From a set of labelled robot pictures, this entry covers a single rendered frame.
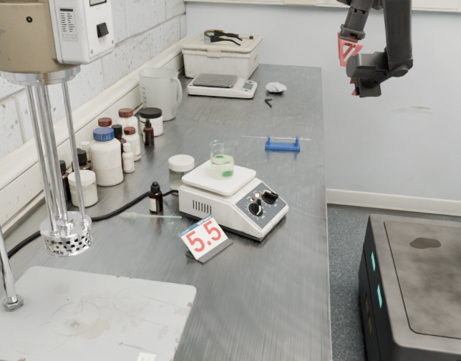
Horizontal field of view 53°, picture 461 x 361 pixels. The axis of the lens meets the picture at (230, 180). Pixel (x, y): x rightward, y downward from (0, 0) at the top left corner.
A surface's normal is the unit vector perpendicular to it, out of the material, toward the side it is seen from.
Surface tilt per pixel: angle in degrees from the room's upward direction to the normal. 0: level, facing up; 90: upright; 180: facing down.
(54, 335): 0
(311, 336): 0
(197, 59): 94
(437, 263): 0
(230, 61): 94
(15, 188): 90
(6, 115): 90
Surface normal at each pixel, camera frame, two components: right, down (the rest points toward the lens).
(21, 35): 0.14, 0.45
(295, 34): -0.16, 0.44
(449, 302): 0.02, -0.89
